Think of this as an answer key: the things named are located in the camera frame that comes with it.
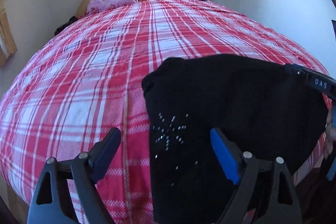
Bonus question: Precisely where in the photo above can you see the black pants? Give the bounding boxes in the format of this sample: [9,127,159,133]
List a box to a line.
[141,54,328,223]

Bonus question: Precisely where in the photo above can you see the person right hand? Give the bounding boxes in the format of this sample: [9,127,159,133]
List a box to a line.
[323,109,336,159]

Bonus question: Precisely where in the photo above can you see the red plaid bed sheet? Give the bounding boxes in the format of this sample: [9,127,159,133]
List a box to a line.
[1,0,326,223]

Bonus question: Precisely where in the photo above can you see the beige curtain left window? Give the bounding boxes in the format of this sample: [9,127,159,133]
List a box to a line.
[1,0,18,67]

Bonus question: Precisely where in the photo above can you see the dark cloth beside bed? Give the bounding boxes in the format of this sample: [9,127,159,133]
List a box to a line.
[54,16,78,36]

